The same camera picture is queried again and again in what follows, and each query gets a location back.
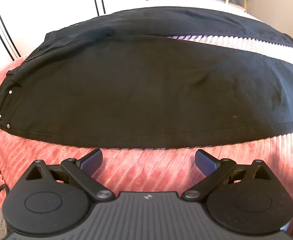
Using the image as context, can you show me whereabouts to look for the pink ribbed blanket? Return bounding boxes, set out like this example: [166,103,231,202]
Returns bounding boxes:
[0,0,293,240]

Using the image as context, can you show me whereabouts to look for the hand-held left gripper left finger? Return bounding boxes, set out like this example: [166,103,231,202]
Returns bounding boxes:
[26,149,113,201]

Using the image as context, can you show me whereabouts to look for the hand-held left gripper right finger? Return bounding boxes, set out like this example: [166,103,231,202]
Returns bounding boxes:
[182,149,271,201]

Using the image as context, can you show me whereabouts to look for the black pants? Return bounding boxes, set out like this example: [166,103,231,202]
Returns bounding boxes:
[0,6,293,148]

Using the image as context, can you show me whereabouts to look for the black metal bed headboard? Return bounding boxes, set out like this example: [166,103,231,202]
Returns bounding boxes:
[0,0,106,61]

